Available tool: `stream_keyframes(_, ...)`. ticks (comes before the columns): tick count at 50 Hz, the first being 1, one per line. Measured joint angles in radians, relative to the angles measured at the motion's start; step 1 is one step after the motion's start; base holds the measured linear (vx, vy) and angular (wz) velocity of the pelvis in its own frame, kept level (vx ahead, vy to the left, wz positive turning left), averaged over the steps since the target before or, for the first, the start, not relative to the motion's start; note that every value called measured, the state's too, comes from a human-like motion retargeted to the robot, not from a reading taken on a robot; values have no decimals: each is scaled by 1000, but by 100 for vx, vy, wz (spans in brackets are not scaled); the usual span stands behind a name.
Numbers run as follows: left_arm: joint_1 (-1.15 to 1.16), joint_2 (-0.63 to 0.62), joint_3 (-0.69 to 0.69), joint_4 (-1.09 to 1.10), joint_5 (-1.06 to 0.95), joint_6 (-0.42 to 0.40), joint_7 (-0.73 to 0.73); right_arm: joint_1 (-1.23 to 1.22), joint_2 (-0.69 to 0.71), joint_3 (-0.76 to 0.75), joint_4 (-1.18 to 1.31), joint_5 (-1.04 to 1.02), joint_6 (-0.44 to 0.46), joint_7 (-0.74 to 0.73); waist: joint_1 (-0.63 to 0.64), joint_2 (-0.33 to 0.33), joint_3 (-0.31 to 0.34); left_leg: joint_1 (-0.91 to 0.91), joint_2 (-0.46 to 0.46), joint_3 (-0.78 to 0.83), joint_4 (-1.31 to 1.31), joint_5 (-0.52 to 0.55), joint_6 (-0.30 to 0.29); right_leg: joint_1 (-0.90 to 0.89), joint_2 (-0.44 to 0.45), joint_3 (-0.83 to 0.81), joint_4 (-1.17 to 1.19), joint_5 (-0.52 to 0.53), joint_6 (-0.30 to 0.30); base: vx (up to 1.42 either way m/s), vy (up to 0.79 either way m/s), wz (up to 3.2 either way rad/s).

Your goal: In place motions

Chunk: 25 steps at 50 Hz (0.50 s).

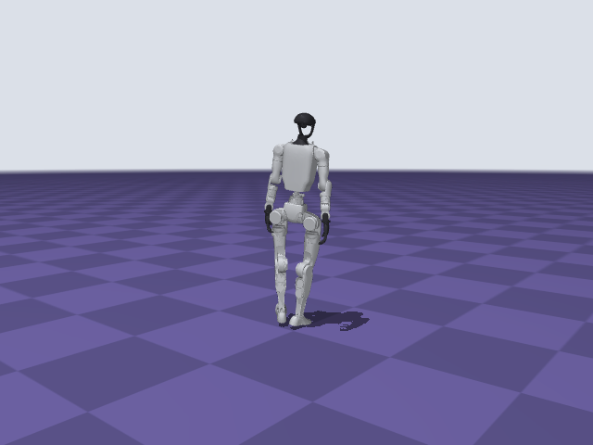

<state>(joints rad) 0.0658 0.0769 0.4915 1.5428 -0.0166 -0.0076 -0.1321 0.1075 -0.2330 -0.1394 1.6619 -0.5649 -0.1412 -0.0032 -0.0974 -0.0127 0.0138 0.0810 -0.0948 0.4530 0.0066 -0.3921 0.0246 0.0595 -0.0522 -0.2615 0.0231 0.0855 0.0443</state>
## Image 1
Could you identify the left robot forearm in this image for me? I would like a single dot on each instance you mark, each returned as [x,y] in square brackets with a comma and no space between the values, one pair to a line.
[271,194]

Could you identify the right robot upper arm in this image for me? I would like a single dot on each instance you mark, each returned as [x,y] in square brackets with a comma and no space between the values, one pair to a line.
[322,156]

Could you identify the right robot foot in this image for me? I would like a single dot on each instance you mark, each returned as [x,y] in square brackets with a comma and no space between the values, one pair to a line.
[295,321]

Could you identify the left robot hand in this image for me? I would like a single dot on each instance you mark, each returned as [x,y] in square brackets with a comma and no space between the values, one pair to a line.
[267,217]

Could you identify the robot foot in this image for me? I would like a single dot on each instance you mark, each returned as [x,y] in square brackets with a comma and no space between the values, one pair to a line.
[295,321]
[281,316]

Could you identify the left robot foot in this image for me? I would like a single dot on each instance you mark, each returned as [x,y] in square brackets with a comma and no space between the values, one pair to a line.
[281,316]

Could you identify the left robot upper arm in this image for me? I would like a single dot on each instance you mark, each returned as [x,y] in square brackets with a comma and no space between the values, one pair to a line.
[277,164]

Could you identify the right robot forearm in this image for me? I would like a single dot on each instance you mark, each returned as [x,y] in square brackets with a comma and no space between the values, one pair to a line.
[325,199]

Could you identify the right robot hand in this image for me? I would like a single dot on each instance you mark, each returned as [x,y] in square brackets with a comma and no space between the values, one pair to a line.
[325,221]

